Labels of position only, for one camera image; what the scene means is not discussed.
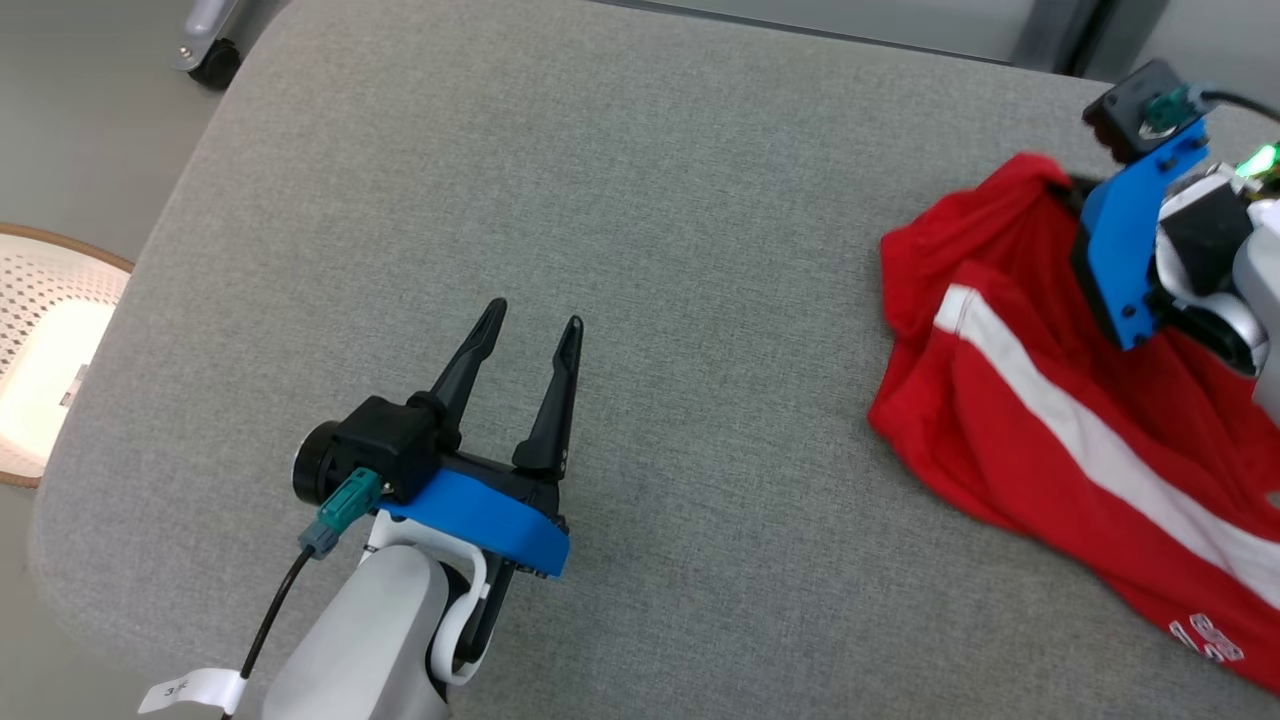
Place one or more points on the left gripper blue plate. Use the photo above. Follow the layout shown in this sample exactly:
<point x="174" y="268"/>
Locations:
<point x="480" y="515"/>

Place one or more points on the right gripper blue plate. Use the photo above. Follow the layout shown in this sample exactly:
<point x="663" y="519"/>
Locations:
<point x="1120" y="250"/>

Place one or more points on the red jersey with striped trim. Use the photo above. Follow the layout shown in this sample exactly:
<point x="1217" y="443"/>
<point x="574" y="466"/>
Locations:
<point x="1000" y="450"/>

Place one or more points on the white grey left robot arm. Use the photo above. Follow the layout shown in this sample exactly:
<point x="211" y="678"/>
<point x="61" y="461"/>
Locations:
<point x="370" y="630"/>

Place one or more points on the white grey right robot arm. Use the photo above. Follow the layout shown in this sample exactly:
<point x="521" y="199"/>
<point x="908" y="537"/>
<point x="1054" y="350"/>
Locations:
<point x="1262" y="270"/>

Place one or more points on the grey leg with black caster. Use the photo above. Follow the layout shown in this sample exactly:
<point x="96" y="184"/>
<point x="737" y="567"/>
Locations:
<point x="215" y="62"/>

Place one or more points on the white perforated laundry basket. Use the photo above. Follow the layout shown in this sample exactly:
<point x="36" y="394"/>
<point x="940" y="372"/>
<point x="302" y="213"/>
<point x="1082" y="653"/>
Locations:
<point x="40" y="300"/>

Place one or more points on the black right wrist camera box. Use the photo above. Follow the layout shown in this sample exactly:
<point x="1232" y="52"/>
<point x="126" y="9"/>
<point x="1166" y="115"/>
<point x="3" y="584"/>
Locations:
<point x="1125" y="105"/>

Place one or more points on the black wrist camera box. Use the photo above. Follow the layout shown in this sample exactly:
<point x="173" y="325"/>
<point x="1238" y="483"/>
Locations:
<point x="385" y="445"/>
<point x="1125" y="105"/>

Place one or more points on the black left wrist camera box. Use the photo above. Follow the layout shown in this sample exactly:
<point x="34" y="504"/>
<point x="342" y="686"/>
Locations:
<point x="385" y="445"/>

